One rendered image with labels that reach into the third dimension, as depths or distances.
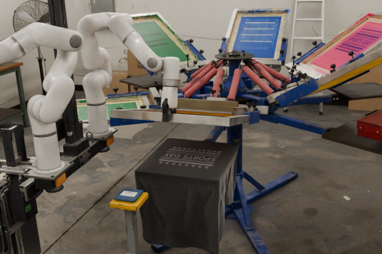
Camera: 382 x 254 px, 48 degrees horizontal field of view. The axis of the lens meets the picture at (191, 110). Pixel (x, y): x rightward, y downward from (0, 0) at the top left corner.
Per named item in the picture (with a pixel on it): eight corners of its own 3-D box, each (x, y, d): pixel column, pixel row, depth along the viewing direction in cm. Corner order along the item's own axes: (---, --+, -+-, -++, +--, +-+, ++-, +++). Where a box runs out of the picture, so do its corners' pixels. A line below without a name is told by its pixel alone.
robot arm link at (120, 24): (79, 23, 201) (96, 20, 215) (110, 56, 201) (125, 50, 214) (98, -2, 194) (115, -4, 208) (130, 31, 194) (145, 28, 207)
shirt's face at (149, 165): (217, 181, 206) (217, 180, 206) (135, 171, 220) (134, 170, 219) (238, 145, 250) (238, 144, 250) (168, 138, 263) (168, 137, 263)
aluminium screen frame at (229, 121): (229, 127, 189) (229, 117, 189) (110, 117, 207) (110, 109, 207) (257, 120, 264) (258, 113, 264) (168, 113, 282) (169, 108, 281)
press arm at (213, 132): (188, 182, 225) (188, 171, 223) (177, 180, 227) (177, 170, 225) (238, 112, 337) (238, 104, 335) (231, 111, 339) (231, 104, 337)
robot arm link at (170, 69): (145, 54, 195) (149, 56, 205) (145, 78, 196) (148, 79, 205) (179, 56, 194) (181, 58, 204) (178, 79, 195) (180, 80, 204)
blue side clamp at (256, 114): (250, 124, 235) (251, 111, 234) (241, 124, 236) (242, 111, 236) (259, 122, 263) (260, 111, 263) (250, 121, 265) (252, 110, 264)
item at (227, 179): (220, 254, 220) (219, 179, 207) (214, 253, 221) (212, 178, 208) (239, 209, 262) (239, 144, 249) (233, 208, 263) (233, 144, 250)
